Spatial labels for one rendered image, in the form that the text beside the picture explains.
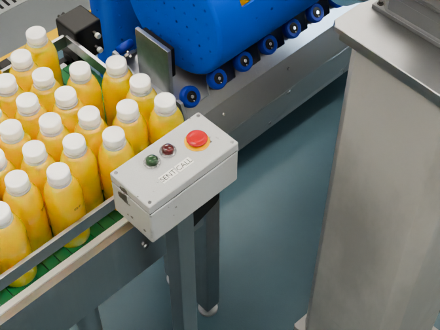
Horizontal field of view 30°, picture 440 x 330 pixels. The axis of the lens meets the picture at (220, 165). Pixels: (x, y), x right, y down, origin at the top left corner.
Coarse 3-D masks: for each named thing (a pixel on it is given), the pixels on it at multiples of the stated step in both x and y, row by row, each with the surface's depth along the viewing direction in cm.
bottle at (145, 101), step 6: (150, 90) 151; (126, 96) 153; (132, 96) 152; (138, 96) 151; (144, 96) 151; (150, 96) 152; (138, 102) 151; (144, 102) 151; (150, 102) 152; (138, 108) 152; (144, 108) 152; (150, 108) 152; (144, 114) 153
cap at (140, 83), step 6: (132, 78) 151; (138, 78) 151; (144, 78) 151; (132, 84) 150; (138, 84) 150; (144, 84) 150; (150, 84) 151; (132, 90) 151; (138, 90) 150; (144, 90) 150
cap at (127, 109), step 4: (124, 100) 147; (128, 100) 147; (132, 100) 147; (120, 104) 146; (124, 104) 146; (128, 104) 146; (132, 104) 146; (136, 104) 146; (116, 108) 146; (120, 108) 146; (124, 108) 146; (128, 108) 146; (132, 108) 146; (136, 108) 146; (120, 112) 145; (124, 112) 145; (128, 112) 145; (132, 112) 145; (136, 112) 146; (120, 116) 146; (124, 116) 145; (128, 116) 145; (132, 116) 146; (136, 116) 147
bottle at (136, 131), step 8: (120, 120) 147; (128, 120) 147; (136, 120) 147; (144, 120) 149; (128, 128) 147; (136, 128) 147; (144, 128) 149; (128, 136) 148; (136, 136) 148; (144, 136) 150; (136, 144) 149; (144, 144) 151; (136, 152) 151
